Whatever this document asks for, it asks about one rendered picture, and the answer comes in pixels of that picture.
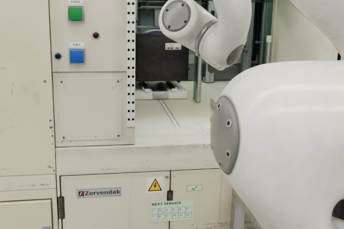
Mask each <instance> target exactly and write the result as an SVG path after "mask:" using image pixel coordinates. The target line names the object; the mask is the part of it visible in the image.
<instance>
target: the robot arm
mask: <svg viewBox="0 0 344 229"><path fill-rule="evenodd" d="M289 1H290V2H291V4H292V5H293V6H294V7H295V8H296V9H297V10H298V11H299V12H300V13H301V14H302V15H303V16H304V17H306V18H307V19H308V20H309V21H310V22H311V23H313V24H314V25H315V26H316V27H317V28H318V29H320V30H321V31H322V32H323V33H324V34H325V35H326V36H327V38H328V39H329V40H330V41H331V42H332V44H333V45H334V46H335V48H336V49H337V51H338V52H339V54H340V56H341V57H342V60H314V61H284V62H273V63H266V64H261V65H258V66H255V67H252V68H249V69H247V70H245V71H243V72H241V73H240V74H238V75H236V76H235V77H234V78H233V79H232V80H230V81H229V83H228V84H227V85H226V86H225V87H224V89H223V90H222V92H221V94H220V95H219V97H218V100H217V102H216V104H215V107H214V110H213V113H212V115H211V117H210V122H211V125H210V146H211V149H212V151H213V154H214V157H215V159H216V161H217V163H218V165H219V167H220V169H221V171H222V172H223V174H224V176H225V177H226V179H227V180H228V182H229V183H230V185H231V186H232V187H233V189H234V190H235V191H236V193H237V194H238V195H239V197H240V198H241V200H242V201H243V202H244V204H245V205H246V206H247V208H248V209H249V210H250V211H251V213H252V214H253V216H254V217H255V218H256V220H257V221H258V223H259V224H260V226H261V228H262V229H344V220H342V219H339V218H336V217H333V216H332V213H333V209H334V207H335V206H336V204H337V203H338V202H339V201H341V200H343V199H344V0H289ZM213 2H214V5H215V8H216V12H217V18H215V17H214V16H213V15H212V14H210V13H209V12H208V11H207V10H205V9H204V8H203V7H201V6H200V5H199V4H198V3H196V2H195V1H194V0H169V1H167V2H166V3H165V5H164V6H163V7H162V9H161V11H160V15H159V27H160V29H161V31H162V33H163V34H164V35H165V36H166V37H168V38H170V39H172V40H174V41H175V42H177V43H179V44H181V45H183V46H185V47H187V48H189V49H190V50H192V51H194V52H195V55H196V56H198V57H201V58H202V59H203V60H204V61H206V62H207V63H208V71H209V72H210V73H211V74H212V73H213V72H215V71H216V70H219V71H222V70H224V69H225V68H226V67H231V66H233V67H234V68H235V67H236V65H235V64H234V63H235V62H236V61H237V60H238V58H239V57H240V55H241V53H242V51H244V52H246V53H248V52H249V51H248V50H246V49H245V48H246V47H247V46H246V45H245V43H246V41H247V35H248V31H249V27H250V22H251V15H252V4H251V0H213Z"/></svg>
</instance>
